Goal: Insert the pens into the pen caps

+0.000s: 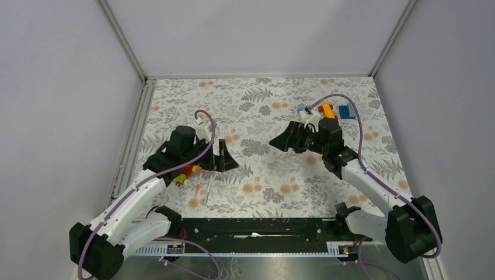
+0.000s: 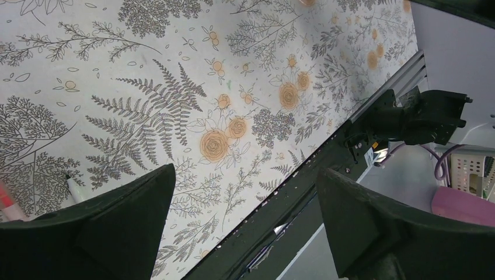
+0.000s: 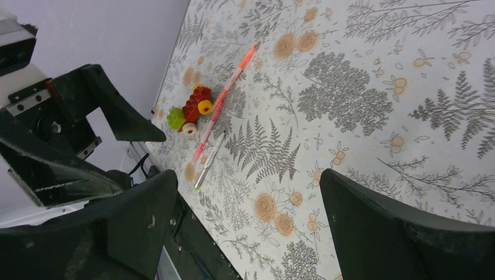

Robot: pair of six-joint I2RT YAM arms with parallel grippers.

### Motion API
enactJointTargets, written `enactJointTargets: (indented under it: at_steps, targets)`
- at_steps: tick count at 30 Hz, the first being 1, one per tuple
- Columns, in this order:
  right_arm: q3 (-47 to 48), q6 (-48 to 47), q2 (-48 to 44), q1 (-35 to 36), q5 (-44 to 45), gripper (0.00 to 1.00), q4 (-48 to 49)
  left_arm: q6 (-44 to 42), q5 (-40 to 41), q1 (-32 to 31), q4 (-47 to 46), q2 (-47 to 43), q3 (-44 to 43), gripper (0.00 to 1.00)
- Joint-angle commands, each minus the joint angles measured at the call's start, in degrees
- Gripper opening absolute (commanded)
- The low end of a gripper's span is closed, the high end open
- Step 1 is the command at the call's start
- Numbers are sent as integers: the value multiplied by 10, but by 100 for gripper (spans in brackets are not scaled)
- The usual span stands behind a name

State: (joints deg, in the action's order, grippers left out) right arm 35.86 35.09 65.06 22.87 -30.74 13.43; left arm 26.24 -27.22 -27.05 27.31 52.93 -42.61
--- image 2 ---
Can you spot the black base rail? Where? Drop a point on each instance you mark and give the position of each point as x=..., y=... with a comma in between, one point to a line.
x=266, y=241

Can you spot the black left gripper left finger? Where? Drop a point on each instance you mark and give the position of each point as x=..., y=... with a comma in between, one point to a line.
x=115, y=235

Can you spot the white perforated basket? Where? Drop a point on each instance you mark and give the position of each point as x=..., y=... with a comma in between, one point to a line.
x=473, y=174

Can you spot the red gel pen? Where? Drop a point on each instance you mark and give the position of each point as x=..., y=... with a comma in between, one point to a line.
x=9, y=207

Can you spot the pink box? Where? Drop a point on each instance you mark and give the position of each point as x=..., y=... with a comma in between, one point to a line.
x=461, y=206

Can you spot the floral patterned table mat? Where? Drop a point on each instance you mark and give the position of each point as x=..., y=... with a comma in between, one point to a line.
x=235, y=94

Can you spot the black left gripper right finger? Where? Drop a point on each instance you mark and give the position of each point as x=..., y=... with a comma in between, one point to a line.
x=372, y=236

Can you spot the white green marker pen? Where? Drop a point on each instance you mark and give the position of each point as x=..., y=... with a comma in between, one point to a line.
x=75, y=190

